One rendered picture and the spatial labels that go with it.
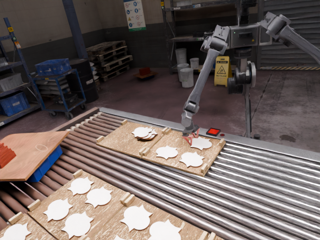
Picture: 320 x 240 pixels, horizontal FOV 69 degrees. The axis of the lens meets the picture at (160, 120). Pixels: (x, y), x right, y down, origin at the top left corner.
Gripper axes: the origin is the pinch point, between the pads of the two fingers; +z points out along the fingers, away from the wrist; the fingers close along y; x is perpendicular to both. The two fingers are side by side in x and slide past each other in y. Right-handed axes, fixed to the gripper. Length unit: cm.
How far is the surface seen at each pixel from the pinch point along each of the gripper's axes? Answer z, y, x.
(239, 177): 11.0, -15.9, -33.2
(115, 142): -8, -20, 50
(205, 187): 8.5, -30.4, -21.3
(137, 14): -142, 432, 380
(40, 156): -22, -63, 67
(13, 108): -23, 56, 451
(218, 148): 4.9, 0.9, -16.0
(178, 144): 0.1, -5.2, 8.2
